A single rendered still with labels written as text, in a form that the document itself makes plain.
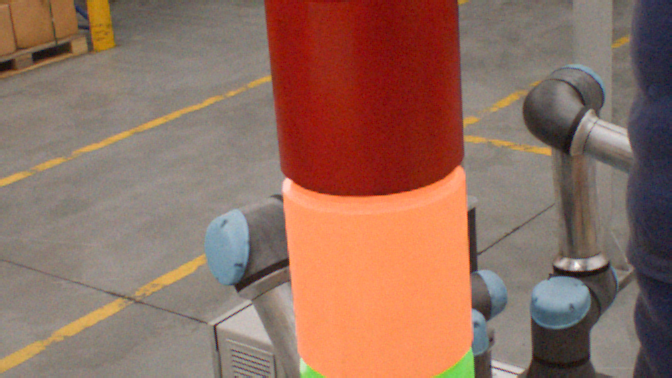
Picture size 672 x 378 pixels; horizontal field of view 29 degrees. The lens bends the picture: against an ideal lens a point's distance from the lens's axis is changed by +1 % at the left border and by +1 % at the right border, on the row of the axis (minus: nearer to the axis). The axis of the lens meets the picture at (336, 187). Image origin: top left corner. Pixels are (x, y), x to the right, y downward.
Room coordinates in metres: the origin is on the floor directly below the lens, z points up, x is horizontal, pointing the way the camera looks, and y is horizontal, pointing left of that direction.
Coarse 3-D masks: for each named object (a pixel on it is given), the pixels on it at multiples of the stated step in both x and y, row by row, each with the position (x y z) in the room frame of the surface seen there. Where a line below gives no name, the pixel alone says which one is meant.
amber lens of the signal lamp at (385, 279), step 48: (288, 192) 0.32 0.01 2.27; (432, 192) 0.31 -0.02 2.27; (288, 240) 0.32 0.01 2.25; (336, 240) 0.30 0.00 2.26; (384, 240) 0.30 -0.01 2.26; (432, 240) 0.30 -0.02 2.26; (336, 288) 0.30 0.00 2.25; (384, 288) 0.30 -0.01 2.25; (432, 288) 0.30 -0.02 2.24; (336, 336) 0.30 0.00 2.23; (384, 336) 0.30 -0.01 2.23; (432, 336) 0.30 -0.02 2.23
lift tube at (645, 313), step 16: (656, 96) 1.64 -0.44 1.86; (656, 160) 1.64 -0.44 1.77; (640, 272) 1.68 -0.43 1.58; (640, 288) 1.68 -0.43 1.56; (656, 288) 1.64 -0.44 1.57; (640, 304) 1.70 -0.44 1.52; (656, 304) 1.64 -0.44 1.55; (640, 320) 1.68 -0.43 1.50; (656, 320) 1.64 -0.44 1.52; (640, 336) 1.68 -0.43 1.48; (656, 336) 1.65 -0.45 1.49; (640, 352) 1.70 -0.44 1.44; (656, 352) 1.64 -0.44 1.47; (640, 368) 1.69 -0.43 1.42; (656, 368) 1.64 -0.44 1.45
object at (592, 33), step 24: (576, 0) 5.01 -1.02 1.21; (600, 0) 4.96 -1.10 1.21; (576, 24) 5.01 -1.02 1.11; (600, 24) 4.96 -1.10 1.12; (576, 48) 5.01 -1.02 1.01; (600, 48) 4.96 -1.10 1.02; (600, 72) 4.96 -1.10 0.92; (600, 168) 4.96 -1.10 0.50; (600, 192) 4.96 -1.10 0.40; (600, 216) 4.96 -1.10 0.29
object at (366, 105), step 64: (320, 0) 0.30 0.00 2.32; (384, 0) 0.30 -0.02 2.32; (448, 0) 0.31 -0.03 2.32; (320, 64) 0.30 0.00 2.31; (384, 64) 0.30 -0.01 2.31; (448, 64) 0.31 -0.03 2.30; (320, 128) 0.30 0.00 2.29; (384, 128) 0.30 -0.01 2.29; (448, 128) 0.31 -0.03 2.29; (320, 192) 0.31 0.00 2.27; (384, 192) 0.30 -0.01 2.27
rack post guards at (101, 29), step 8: (88, 0) 9.77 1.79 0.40; (96, 0) 9.76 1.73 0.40; (104, 0) 9.82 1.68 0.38; (88, 8) 9.78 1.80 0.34; (96, 8) 9.75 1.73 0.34; (104, 8) 9.81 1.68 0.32; (96, 16) 9.75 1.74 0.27; (104, 16) 9.80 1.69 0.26; (96, 24) 9.75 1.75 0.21; (104, 24) 9.79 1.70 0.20; (96, 32) 9.75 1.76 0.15; (104, 32) 9.78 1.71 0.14; (112, 32) 9.84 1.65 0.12; (96, 40) 9.75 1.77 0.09; (104, 40) 9.77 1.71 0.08; (112, 40) 9.83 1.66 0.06; (96, 48) 9.76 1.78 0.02; (104, 48) 9.76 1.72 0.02
